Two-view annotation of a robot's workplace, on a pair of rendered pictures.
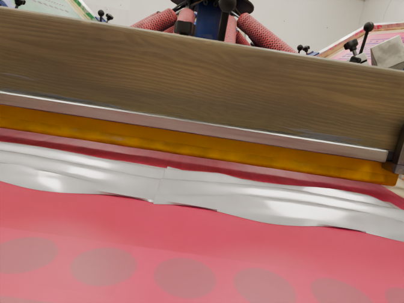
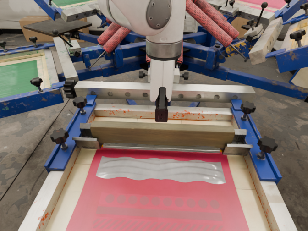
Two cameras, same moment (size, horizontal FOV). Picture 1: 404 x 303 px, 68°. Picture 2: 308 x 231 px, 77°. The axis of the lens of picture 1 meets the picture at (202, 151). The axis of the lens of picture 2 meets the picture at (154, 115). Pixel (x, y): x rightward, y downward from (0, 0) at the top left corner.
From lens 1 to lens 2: 0.43 m
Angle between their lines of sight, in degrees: 28
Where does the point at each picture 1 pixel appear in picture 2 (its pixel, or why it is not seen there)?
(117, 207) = (153, 183)
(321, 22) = not seen: outside the picture
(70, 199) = (144, 182)
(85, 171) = (143, 171)
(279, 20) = not seen: outside the picture
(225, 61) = (172, 133)
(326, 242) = (194, 187)
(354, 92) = (211, 137)
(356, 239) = (200, 184)
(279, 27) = not seen: outside the picture
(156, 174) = (158, 167)
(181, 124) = (162, 149)
